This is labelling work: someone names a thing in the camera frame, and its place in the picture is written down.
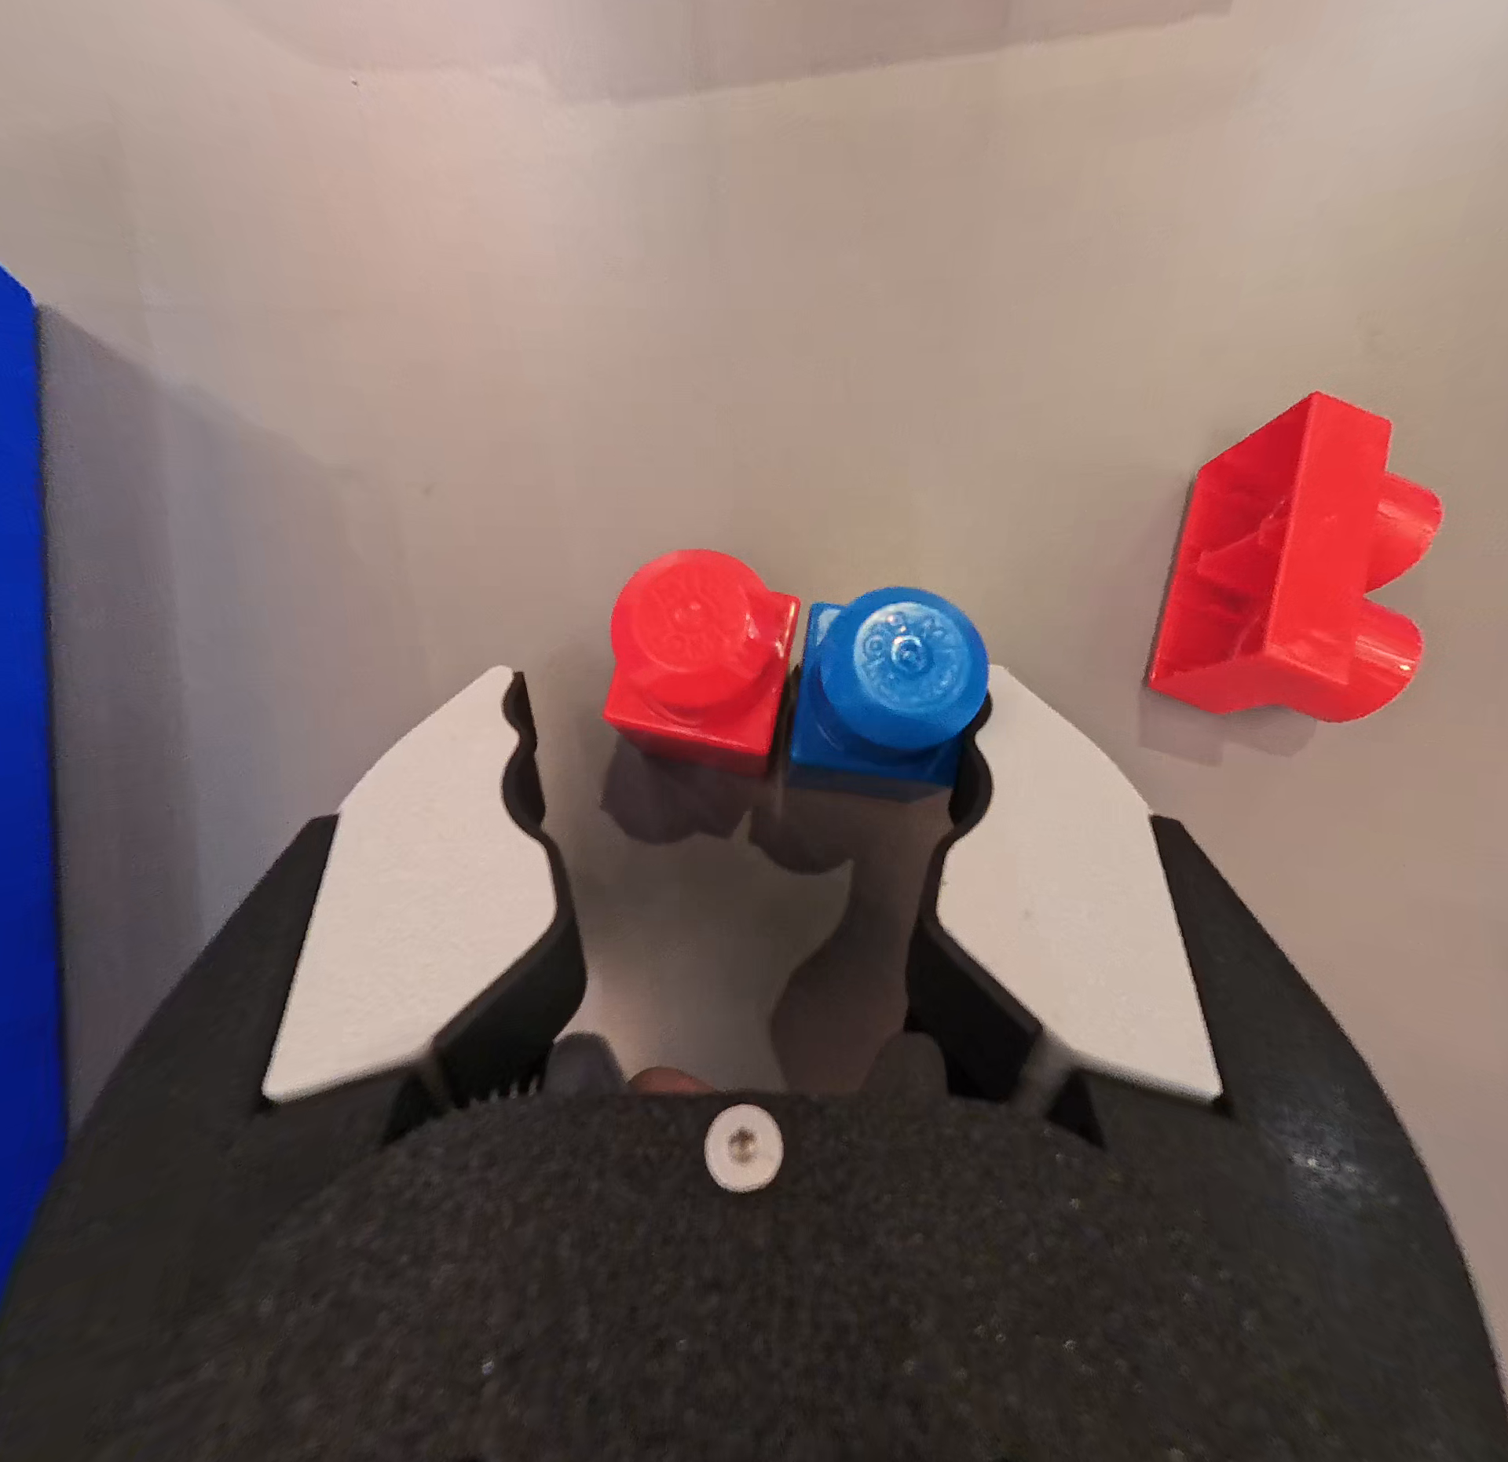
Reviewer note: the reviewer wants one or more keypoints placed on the blue toy block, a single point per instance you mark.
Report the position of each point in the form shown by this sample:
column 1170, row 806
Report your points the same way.
column 890, row 685

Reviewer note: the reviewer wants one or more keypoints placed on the blue plastic bin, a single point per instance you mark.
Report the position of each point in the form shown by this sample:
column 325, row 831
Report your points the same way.
column 23, row 779

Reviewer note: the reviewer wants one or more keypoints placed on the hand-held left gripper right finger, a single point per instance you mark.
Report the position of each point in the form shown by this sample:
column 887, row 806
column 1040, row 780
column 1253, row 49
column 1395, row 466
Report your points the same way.
column 1079, row 909

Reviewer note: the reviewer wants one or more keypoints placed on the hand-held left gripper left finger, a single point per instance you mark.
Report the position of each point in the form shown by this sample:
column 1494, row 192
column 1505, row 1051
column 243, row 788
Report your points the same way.
column 413, row 909

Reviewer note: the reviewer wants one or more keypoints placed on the red double toy block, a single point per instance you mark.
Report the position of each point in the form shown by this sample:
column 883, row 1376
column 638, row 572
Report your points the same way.
column 1272, row 579

